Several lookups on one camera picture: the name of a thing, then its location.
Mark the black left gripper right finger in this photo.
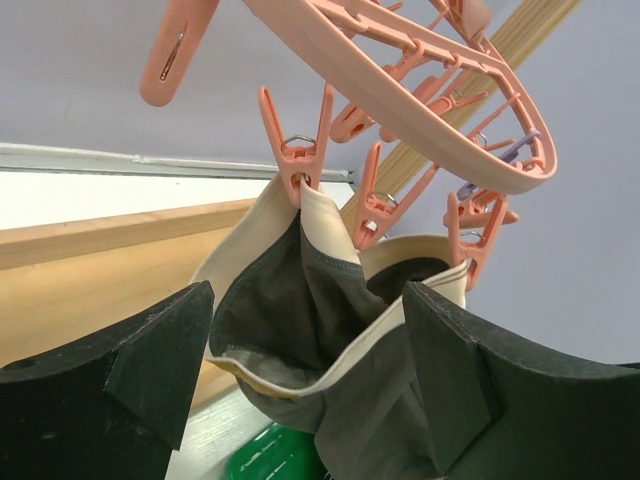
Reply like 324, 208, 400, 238
403, 282, 639, 479

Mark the green plastic tray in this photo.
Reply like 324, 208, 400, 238
223, 423, 330, 480

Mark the wooden hanger rack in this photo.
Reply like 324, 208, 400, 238
0, 0, 586, 411

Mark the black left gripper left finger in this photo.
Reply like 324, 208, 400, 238
1, 282, 214, 479

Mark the pink round clip hanger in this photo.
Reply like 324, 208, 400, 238
138, 0, 559, 294

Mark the dark olive underwear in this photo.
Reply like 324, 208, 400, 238
194, 179, 467, 479

